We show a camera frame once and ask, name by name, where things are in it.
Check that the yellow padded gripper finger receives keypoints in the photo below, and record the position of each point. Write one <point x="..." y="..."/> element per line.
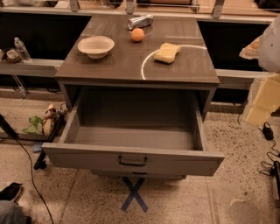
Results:
<point x="251" y="51"/>
<point x="266" y="102"/>

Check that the yellow sponge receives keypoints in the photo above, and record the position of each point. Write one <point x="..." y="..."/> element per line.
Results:
<point x="167" y="53"/>

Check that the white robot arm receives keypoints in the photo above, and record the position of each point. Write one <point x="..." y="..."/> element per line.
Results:
<point x="265" y="48"/>

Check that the open grey top drawer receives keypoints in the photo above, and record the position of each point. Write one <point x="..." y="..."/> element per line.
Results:
<point x="162" y="125"/>

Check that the grey wooden drawer cabinet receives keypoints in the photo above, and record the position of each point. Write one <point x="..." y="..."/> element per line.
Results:
<point x="132" y="65"/>

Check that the orange fruit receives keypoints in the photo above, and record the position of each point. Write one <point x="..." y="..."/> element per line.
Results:
<point x="137" y="35"/>

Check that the silver crushed can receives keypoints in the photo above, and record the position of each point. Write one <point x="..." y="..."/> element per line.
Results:
<point x="140" y="22"/>

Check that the white ceramic bowl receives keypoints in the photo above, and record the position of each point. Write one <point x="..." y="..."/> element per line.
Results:
<point x="96" y="47"/>

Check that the green crumpled bag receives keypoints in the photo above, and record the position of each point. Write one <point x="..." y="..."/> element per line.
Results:
<point x="35" y="127"/>

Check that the clear plastic water bottle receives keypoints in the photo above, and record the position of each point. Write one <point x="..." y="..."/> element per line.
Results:
<point x="21" y="49"/>

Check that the small round container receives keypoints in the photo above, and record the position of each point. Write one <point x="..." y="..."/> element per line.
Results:
<point x="12" y="54"/>

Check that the black shoe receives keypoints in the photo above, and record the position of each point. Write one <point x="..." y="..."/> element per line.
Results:
<point x="12" y="192"/>

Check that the black drawer handle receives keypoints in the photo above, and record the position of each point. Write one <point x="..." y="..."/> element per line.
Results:
<point x="135" y="163"/>

